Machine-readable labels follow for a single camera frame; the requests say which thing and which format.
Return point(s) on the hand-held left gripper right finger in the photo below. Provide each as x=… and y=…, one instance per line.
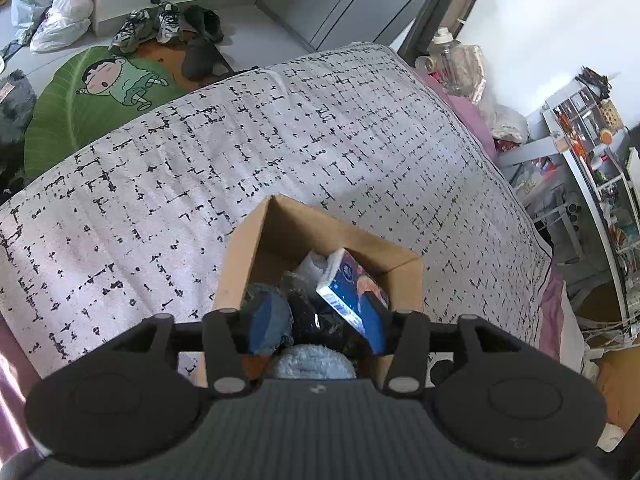
x=376, y=327

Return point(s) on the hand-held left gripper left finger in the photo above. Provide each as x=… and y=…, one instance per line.
x=266, y=322

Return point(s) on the blue grey knitted cloth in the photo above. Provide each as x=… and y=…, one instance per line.
x=260, y=292

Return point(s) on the hamburger plush toy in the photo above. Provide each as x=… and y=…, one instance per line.
x=252, y=367

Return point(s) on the black soft item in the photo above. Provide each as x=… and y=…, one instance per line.
x=320, y=322

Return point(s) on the blue tissue packet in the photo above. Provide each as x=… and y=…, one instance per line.
x=350, y=280

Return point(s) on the light blue fuzzy cloth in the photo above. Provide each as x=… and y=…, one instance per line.
x=312, y=362

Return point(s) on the white soft item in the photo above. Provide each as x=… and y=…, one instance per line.
x=312, y=266

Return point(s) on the brown cardboard box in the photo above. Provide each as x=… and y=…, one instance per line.
x=260, y=240

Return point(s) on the white black patterned blanket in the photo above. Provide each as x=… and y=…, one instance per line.
x=250, y=150

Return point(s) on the pile of crumpled plastic bags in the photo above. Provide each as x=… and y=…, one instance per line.
x=495, y=110

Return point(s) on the white shelf rack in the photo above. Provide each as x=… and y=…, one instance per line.
x=595, y=170

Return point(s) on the clear plastic bottle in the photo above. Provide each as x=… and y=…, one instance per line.
x=446, y=57

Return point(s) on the green leaf cartoon rug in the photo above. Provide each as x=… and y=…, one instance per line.
x=90, y=100

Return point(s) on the brown door mat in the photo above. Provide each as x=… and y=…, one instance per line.
x=165, y=52

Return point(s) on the black shoe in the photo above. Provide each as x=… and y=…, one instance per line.
x=206, y=22

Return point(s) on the grey white sneaker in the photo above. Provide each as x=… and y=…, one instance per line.
x=169, y=22
x=129, y=32

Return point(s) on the grey wardrobe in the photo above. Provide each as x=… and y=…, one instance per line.
x=350, y=0

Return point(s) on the grey fuzzy cushion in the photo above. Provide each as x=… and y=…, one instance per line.
x=15, y=107

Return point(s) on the white plastic bag red print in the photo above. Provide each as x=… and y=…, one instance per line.
x=65, y=15

